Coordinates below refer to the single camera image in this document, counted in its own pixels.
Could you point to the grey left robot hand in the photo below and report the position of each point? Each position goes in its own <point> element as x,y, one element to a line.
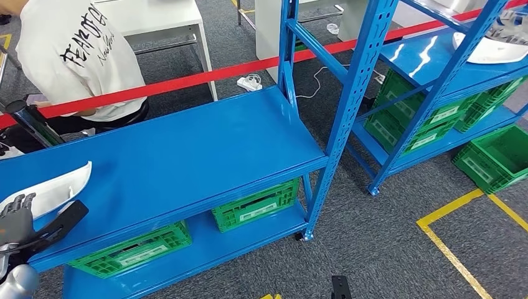
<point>16,223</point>

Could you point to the white curved shell part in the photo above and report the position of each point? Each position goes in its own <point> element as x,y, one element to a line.
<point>49,190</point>
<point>491,53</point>

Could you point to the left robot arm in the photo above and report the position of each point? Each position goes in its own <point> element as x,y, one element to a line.
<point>20,282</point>

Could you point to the blue metal shelf rack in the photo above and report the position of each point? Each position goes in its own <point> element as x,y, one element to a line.
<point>185,144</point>
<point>420,53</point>

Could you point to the folded green plastic crate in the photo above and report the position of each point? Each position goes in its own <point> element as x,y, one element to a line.
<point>505,91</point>
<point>396,88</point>
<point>132,251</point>
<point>381,130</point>
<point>474,117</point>
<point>255,206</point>

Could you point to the black round stool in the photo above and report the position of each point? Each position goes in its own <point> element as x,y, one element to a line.
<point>132,119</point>

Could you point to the person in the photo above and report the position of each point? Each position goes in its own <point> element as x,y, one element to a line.
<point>82,53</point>

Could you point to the red barrier belt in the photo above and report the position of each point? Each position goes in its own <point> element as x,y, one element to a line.
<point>185,80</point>

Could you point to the white power strip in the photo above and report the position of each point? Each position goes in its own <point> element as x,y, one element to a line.
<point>249,84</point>

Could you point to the black caster wheel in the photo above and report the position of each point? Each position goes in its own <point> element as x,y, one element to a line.
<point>299,237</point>

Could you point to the open green plastic crate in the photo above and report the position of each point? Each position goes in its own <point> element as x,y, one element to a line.
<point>499,159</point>
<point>300,46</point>

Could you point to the clear plastic wrapper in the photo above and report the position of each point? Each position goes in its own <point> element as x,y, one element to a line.
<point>333,29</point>

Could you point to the silver wheel hub cover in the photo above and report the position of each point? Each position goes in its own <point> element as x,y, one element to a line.
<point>511,29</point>

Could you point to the black left wrist bracket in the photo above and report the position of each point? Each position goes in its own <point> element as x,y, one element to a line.
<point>62,221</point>

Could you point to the black stanchion post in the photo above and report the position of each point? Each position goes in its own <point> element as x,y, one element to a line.
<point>33,121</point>

